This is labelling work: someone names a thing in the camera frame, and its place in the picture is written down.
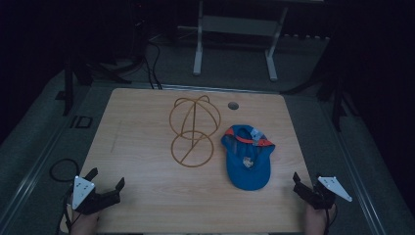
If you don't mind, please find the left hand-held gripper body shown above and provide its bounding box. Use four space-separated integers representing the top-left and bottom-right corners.
70 175 121 216

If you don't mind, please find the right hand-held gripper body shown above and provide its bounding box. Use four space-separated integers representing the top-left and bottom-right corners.
293 175 353 211

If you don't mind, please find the blue baseball cap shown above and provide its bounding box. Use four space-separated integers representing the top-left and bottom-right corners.
220 123 276 192

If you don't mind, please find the golden wire hat stand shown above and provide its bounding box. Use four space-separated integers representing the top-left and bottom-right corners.
168 94 222 168

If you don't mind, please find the person's right hand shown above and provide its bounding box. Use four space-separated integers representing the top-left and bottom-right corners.
304 203 338 235

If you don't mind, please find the person's left hand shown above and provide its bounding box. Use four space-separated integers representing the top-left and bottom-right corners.
69 208 101 235

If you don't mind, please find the black metal stand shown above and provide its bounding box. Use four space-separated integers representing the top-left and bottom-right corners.
55 53 132 118
279 72 360 132

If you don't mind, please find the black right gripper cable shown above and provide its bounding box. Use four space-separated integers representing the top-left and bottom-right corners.
324 203 339 235

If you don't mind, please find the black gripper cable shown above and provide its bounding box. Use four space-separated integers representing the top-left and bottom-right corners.
49 158 81 235
324 203 339 235

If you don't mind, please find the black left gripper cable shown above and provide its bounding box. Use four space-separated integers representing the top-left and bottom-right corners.
49 158 81 235

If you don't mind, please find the black rectangular floor frame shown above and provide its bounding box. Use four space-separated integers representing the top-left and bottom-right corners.
69 115 94 129

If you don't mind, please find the black floor cable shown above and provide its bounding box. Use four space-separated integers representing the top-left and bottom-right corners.
143 57 156 90
148 39 163 90

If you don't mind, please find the white metal desk frame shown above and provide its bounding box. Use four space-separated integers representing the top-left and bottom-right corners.
177 0 326 82

